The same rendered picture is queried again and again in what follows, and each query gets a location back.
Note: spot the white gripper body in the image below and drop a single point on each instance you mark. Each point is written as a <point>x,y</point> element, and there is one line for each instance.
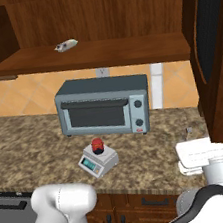
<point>197,154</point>

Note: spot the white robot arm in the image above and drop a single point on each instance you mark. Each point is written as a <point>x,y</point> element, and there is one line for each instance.
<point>63,205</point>

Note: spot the wooden cabinet door with glass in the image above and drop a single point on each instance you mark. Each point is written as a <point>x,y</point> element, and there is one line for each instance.
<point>216,101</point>

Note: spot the red jam jar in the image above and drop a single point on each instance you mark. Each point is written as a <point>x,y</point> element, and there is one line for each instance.
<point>97,146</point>

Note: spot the grey digital scale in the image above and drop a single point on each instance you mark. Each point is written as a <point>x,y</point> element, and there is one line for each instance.
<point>98,161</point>

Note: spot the dark toaster oven knob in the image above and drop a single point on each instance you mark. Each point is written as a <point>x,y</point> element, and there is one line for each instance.
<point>137,104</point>
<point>139,123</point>

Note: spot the wooden drawer front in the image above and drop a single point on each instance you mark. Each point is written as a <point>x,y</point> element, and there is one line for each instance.
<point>154,202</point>

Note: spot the grey toaster oven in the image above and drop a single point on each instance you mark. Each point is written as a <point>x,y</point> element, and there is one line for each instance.
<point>113,86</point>

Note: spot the toaster oven glass door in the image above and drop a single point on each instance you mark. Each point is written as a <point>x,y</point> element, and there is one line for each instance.
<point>95,116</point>

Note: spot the white and green pouch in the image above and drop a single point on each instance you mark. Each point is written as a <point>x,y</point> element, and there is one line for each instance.
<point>66,45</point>

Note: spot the white wall outlet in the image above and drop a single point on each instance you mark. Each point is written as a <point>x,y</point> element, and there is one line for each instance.
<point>102,72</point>

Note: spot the wooden wall cabinet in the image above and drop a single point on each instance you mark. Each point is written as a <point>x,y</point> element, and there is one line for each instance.
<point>102,17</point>

